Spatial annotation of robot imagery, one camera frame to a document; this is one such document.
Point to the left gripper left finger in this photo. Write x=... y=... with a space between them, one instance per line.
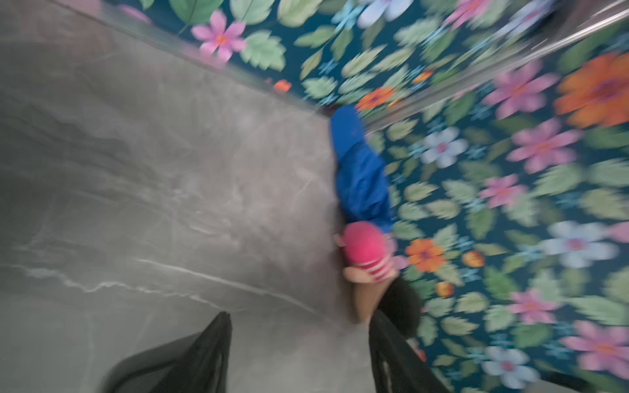
x=204 y=366

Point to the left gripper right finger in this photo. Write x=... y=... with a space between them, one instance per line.
x=395 y=366

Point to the doll with blue cloth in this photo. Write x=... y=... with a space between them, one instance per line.
x=367 y=242

